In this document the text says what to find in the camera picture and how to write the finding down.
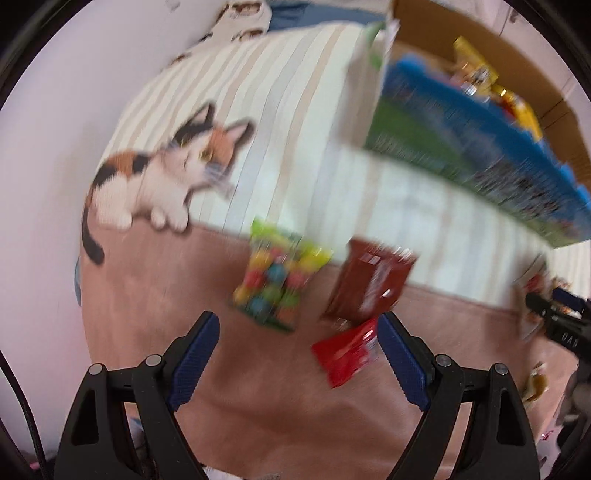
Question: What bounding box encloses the person's right forearm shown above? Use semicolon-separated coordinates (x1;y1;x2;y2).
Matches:
556;369;591;430

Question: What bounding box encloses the colourful candy ball bag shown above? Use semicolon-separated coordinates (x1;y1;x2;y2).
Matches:
231;218;334;333

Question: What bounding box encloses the yellow cookie packet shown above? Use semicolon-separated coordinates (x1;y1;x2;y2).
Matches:
493;87;544;141

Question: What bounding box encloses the black cable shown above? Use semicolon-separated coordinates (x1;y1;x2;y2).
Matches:
0;351;47;480

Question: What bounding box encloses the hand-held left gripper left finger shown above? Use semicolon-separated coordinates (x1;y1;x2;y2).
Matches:
54;311;220;480

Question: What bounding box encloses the bear print pillow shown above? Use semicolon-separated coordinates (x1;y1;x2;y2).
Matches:
171;0;273;65

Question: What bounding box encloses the cat print blanket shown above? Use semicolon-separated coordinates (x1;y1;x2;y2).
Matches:
76;21;591;480

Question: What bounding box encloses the printed cardboard box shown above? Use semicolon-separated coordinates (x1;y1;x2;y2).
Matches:
344;0;591;250

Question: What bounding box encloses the long red snack packet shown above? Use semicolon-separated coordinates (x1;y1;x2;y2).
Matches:
311;237;419;389

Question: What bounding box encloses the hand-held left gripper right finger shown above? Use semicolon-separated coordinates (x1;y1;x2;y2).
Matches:
378;311;541;480

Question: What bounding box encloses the clear packet with yellow ball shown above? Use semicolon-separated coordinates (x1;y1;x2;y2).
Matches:
522;364;551;406

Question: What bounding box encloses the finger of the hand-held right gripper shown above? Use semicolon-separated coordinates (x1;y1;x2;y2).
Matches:
525;293;563;324
551;287;591;318

